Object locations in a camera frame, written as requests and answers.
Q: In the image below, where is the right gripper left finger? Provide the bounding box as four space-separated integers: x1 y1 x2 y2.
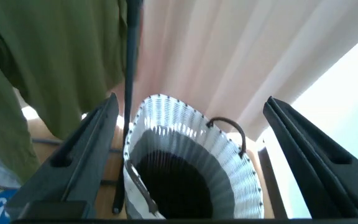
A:
4 92 120 219

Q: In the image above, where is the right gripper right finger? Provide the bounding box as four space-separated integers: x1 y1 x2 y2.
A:
262 95 358 219

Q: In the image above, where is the green garment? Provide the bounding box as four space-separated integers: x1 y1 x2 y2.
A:
0 0 129 184

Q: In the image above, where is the black clothes rack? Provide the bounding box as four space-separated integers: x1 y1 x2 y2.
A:
31 0 144 215

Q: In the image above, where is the white laundry basket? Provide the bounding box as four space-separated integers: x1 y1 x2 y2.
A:
122 94 265 220

